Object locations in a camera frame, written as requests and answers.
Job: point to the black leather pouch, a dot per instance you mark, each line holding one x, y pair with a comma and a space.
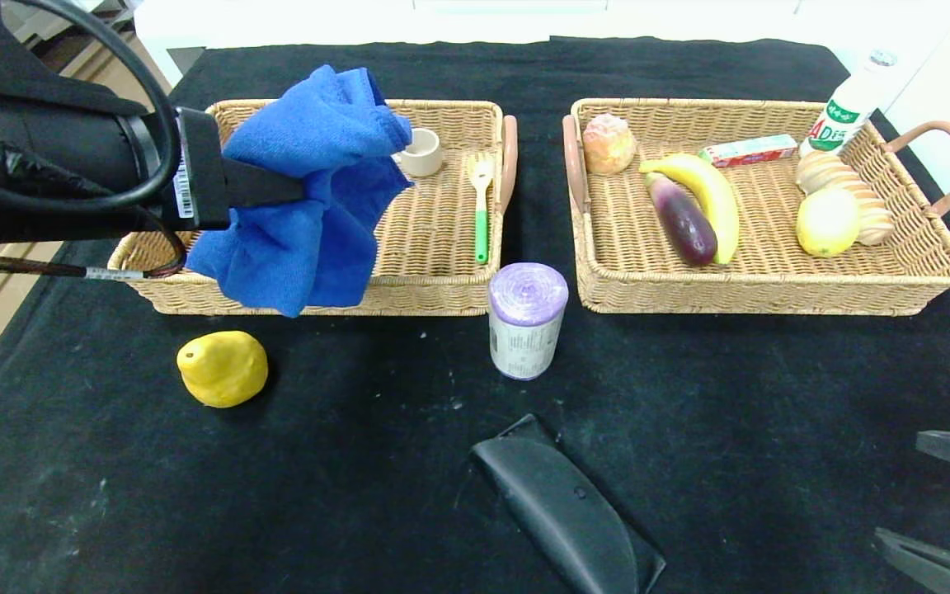
566, 511

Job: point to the pink toy bun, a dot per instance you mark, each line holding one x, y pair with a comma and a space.
609, 144

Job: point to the beige ceramic cup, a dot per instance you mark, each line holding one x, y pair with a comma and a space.
425, 153

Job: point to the purple garbage bag roll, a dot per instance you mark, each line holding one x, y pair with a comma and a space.
524, 330

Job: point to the white milk drink bottle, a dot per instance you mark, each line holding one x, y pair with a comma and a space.
850, 103

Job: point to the green and red candy box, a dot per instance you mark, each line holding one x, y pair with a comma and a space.
747, 152

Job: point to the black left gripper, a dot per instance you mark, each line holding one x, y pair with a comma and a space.
197, 169

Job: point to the purple toy eggplant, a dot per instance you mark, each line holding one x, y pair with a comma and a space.
681, 223

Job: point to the yellow toy pear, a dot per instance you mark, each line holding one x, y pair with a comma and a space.
223, 371

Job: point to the yellow toy banana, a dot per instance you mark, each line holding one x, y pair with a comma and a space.
710, 190

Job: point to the striped toy bread loaf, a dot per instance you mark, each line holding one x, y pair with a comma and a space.
834, 173

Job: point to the yellow toy lemon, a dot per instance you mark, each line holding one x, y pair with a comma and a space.
828, 223

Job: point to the blue microfibre cloth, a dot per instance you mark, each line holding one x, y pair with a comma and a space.
302, 247

